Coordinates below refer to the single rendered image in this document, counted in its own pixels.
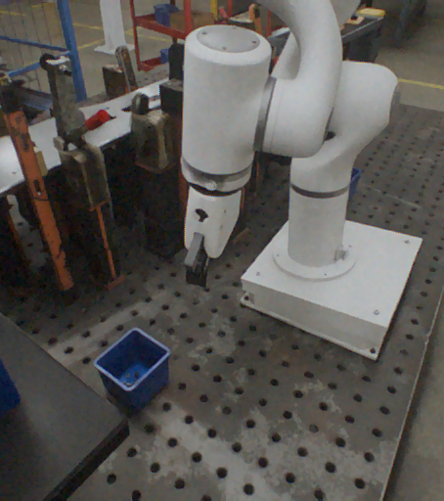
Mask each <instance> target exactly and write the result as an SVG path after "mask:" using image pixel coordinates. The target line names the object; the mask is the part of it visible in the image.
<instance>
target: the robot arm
mask: <svg viewBox="0 0 444 501"><path fill-rule="evenodd" d="M254 1H256V2H258V3H260V5H261V6H263V7H265V8H267V9H269V10H270V11H272V12H273V13H274V14H276V15H277V16H278V17H279V18H280V19H281V20H282V21H283V22H284V23H285V24H286V25H287V26H288V27H289V29H290V34H289V39H288V41H287V43H286V46H285V48H284V50H283V52H282V54H281V56H280V58H279V59H278V61H277V63H276V66H275V68H274V70H273V72H272V74H271V75H270V73H269V67H270V61H271V55H272V49H271V46H270V44H269V42H268V41H266V40H265V39H264V38H263V37H261V36H260V35H258V34H256V32H254V31H252V30H250V29H247V28H244V27H240V26H233V25H225V24H217V25H209V26H203V27H200V28H197V29H195V30H194V31H192V32H191V34H190V35H189V36H188V37H187V39H186V42H185V65H184V106H183V145H182V157H181V163H182V172H183V174H184V176H185V178H186V181H187V183H188V184H189V185H190V193H189V199H188V206H187V214H186V226H185V245H186V248H187V249H188V253H187V257H186V260H185V262H184V267H185V269H186V281H187V282H190V283H191V284H194V285H199V286H202V287H206V286H207V283H208V274H209V268H208V267H207V265H208V261H209V258H210V257H212V258H217V257H218V256H220V253H221V252H222V250H223V249H224V247H225V245H226V243H227V242H228V239H229V236H230V234H231V232H232V230H233V228H234V226H235V222H237V220H238V217H239V213H240V205H241V195H242V188H243V186H244V184H245V183H246V182H247V181H248V179H249V177H250V173H251V168H252V162H253V156H254V151H260V152H266V153H272V154H277V155H282V156H288V157H292V161H291V166H290V182H289V231H288V232H287V233H285V234H284V235H283V236H281V237H280V238H279V239H278V240H277V241H276V243H275V245H274V247H273V258H274V261H275V263H276V264H277V266H278V267H279V268H280V269H281V270H283V271H284V272H286V273H287V274H289V275H290V276H292V277H295V278H298V279H303V280H308V281H328V280H333V279H336V278H339V277H341V276H344V275H345V274H347V273H348V272H349V271H350V270H351V269H352V268H353V267H354V265H355V262H356V257H357V253H356V250H355V247H354V246H353V244H352V243H351V242H350V241H349V240H348V239H347V238H345V237H344V236H343V232H344V225H345V216H346V209H347V201H348V193H349V184H350V177H351V171H352V166H353V163H354V160H355V158H356V157H357V155H358V154H359V152H360V151H361V150H363V149H364V148H365V147H366V146H367V145H368V144H369V143H370V142H371V141H373V140H374V139H375V138H376V137H377V136H378V135H379V133H380V132H381V131H382V130H383V128H384V127H385V126H386V125H387V124H388V122H389V121H390V120H391V119H392V118H394V117H395V114H396V112H397V109H398V106H399V104H400V93H401V89H400V86H399V82H398V80H397V77H396V76H395V74H394V73H393V72H392V71H390V70H388V69H387V68H384V67H383V66H381V65H378V64H372V63H363V62H350V61H343V60H342V43H341V36H340V30H339V29H340V28H341V27H342V26H343V25H344V24H345V23H346V22H347V21H348V20H349V19H350V18H351V17H352V15H353V14H354V12H355V11H356V9H357V6H359V5H360V2H361V0H254ZM328 132H333V133H334V134H335V135H336V137H334V138H332V139H330V140H327V141H325V139H326V137H327V133H328ZM202 243H204V248H202V247H201V245H202ZM199 252H200V253H204V254H205V257H204V260H203V261H202V263H200V262H197V259H198V256H199Z"/></svg>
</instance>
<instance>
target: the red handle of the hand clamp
mask: <svg viewBox="0 0 444 501"><path fill-rule="evenodd" d="M109 120H110V115H109V113H107V112H106V111H105V110H99V111H97V112H96V113H94V114H93V115H91V116H90V117H88V118H87V119H86V120H85V123H83V124H82V125H80V126H79V128H78V129H75V130H74V131H72V132H71V133H69V134H68V135H67V144H70V143H72V142H74V141H75V140H77V139H78V138H80V137H81V136H83V135H84V134H86V133H87V132H89V131H94V130H95V129H97V128H99V126H100V125H102V124H103V123H105V122H106V121H109Z"/></svg>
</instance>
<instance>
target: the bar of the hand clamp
mask: <svg viewBox="0 0 444 501"><path fill-rule="evenodd" d="M39 65H40V67H41V68H42V69H44V70H47V71H48V76H49V83H50V89H51V96H52V103H53V109H54V116H55V122H56V129H57V135H58V136H59V137H61V138H62V139H63V140H64V141H65V144H66V148H67V150H68V144H67V132H69V133H71V132H72V131H74V130H75V129H78V128H79V125H78V116H77V109H76V108H75V100H74V90H73V82H72V73H71V64H70V59H68V58H66V57H64V56H61V57H60V59H59V60H56V59H55V57H54V56H53V55H52V54H49V53H44V54H42V55H41V56H40V58H39ZM71 144H72V145H73V146H75V147H77V148H79V147H81V143H80V138H78V139H77V140H75V141H74V142H72V143H71Z"/></svg>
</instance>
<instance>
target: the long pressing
mask: <svg viewBox="0 0 444 501"><path fill-rule="evenodd" d="M165 81H168V78H165V79H163V80H161V81H159V82H156V83H154V84H151V85H148V86H146V87H143V88H141V89H137V90H135V91H132V92H129V93H127V94H124V95H122V97H119V98H117V99H114V100H112V101H109V102H105V103H103V104H100V105H95V106H90V107H85V108H80V109H81V110H83V111H84V113H85V115H86V119H87V118H88V117H90V116H91V115H93V114H94V113H96V112H97V111H99V110H105V111H106V112H107V113H109V115H112V116H115V117H116V118H115V119H112V120H110V121H106V122H105V123H103V124H102V125H100V126H99V128H97V129H95V130H94V131H89V132H87V133H86V134H84V135H85V140H86V142H88V143H91V144H93V145H96V146H98V147H99V149H100V151H102V150H104V149H106V148H109V147H111V146H113V145H115V144H117V143H119V142H122V141H124V140H126V139H128V138H130V135H131V134H130V122H131V119H130V114H131V112H129V113H127V112H124V111H123V110H125V109H128V108H130V107H131V98H132V95H133V93H134V92H136V91H138V90H141V91H143V92H145V93H146V94H148V96H149V97H150V99H152V98H154V97H156V96H159V88H158V85H159V84H160V83H163V82H165ZM106 109H108V110H106ZM150 109H153V110H156V111H158V110H160V100H158V101H156V102H153V103H150ZM28 131H29V135H30V138H31V141H34V142H35V144H36V148H37V149H40V150H41V152H42V155H43V159H45V162H46V166H47V169H48V173H49V175H52V174H54V173H56V172H58V171H60V170H62V165H61V161H60V157H59V153H58V150H57V149H56V148H55V147H54V143H53V138H54V137H56V136H58V135H57V129H56V122H55V118H54V117H52V118H50V119H47V120H43V121H41V122H38V123H36V124H33V125H30V126H29V127H28ZM14 172H17V174H12V173H14ZM23 187H26V184H25V181H24V178H23V175H22V170H21V167H20V163H19V159H18V156H17V153H16V150H15V147H13V144H12V141H11V138H10V135H7V136H4V137H2V138H0V199H2V198H4V197H7V196H9V195H11V194H14V193H15V192H16V191H17V190H19V189H21V188H23Z"/></svg>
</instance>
